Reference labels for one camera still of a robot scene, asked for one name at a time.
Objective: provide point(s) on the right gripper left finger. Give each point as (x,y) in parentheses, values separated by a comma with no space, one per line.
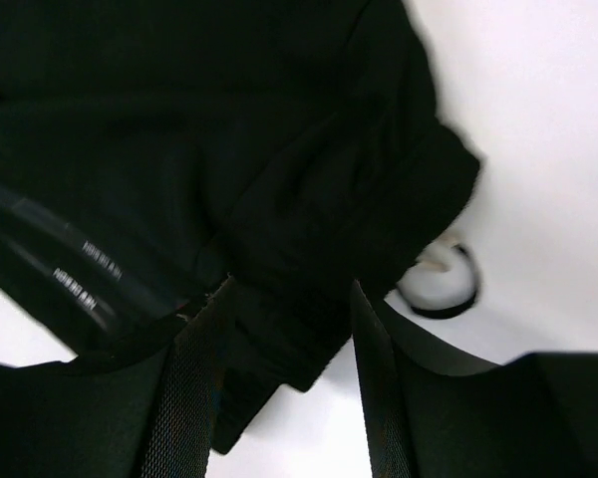
(143,407)

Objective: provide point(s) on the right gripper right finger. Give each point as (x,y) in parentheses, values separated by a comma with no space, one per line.
(433,410)

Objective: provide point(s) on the black shorts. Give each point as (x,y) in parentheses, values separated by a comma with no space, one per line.
(151,149)

